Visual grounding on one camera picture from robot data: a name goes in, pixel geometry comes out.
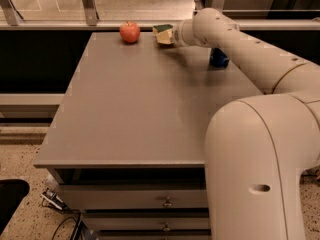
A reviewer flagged metal railing frame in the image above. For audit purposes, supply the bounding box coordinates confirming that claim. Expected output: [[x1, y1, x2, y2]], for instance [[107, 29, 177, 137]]
[[0, 0, 320, 31]]

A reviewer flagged red apple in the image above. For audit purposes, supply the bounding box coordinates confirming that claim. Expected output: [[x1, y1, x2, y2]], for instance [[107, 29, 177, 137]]
[[119, 21, 140, 44]]

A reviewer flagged blue pepsi can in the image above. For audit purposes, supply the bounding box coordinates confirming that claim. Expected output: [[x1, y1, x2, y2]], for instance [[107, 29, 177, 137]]
[[209, 48, 229, 68]]

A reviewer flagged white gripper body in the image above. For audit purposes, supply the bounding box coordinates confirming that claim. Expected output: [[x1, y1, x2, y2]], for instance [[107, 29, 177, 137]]
[[172, 19, 194, 47]]

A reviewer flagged metal drawer knob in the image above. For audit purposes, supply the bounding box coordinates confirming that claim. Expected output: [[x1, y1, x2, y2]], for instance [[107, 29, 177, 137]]
[[162, 223, 171, 232], [162, 197, 173, 208]]

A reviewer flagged black floor cable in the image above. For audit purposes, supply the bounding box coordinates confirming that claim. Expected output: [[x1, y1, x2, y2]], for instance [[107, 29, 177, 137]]
[[50, 212, 84, 240]]

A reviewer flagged black power strip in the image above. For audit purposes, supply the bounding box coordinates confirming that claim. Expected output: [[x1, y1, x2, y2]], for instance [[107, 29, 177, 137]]
[[42, 189, 66, 210]]

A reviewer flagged black chair seat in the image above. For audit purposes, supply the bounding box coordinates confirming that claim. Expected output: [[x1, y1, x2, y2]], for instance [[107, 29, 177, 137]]
[[0, 179, 30, 234]]

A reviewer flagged grey drawer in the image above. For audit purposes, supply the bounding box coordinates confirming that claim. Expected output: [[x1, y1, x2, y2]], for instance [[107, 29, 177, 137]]
[[82, 213, 210, 231], [56, 184, 208, 211]]

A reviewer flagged top grey drawer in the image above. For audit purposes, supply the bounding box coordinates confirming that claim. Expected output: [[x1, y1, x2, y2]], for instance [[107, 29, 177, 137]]
[[56, 184, 208, 211]]

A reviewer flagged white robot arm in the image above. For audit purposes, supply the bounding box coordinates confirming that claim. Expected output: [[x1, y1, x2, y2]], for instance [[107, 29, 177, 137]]
[[153, 8, 320, 240]]

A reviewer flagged green and yellow sponge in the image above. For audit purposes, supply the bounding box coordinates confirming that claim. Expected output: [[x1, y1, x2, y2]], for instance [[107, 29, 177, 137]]
[[152, 24, 173, 34]]

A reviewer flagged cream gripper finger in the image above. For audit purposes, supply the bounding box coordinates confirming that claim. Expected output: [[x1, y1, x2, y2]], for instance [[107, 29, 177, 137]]
[[156, 29, 173, 45]]

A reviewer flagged top metal drawer knob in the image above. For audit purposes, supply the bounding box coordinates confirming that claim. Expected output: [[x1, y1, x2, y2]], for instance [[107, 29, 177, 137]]
[[162, 197, 173, 208]]

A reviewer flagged grey drawer cabinet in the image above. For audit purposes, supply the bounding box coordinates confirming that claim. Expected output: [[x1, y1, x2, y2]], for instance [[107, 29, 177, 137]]
[[35, 32, 259, 240]]

